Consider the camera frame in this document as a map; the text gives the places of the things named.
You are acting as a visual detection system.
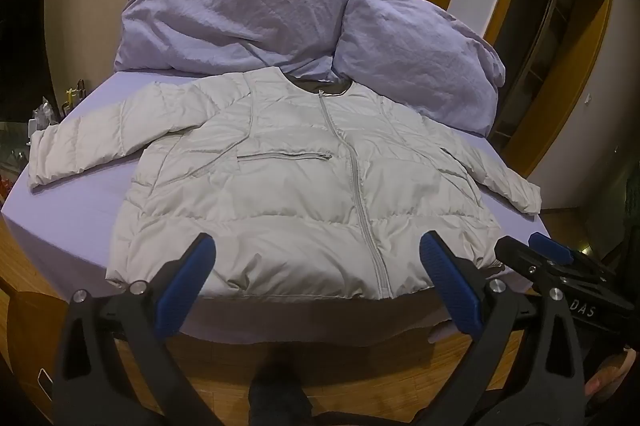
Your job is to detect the white puffer jacket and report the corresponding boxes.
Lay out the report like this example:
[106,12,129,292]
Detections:
[28,68,541,302]

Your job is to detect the person's right hand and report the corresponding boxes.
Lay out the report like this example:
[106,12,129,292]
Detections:
[585,348,637,400]

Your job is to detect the lavender bed sheet mattress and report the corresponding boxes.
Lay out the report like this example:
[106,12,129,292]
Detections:
[0,69,551,347]

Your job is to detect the right lavender pillow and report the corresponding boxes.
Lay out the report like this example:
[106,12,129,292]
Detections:
[332,0,506,137]

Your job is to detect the lavender pillow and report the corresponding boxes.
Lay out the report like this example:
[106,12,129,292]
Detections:
[332,0,506,137]
[114,0,347,80]

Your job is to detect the glass bedside table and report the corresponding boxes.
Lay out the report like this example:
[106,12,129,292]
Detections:
[1,79,87,203]

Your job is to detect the left lavender pillow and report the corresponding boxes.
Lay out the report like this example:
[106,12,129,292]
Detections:
[114,0,347,80]

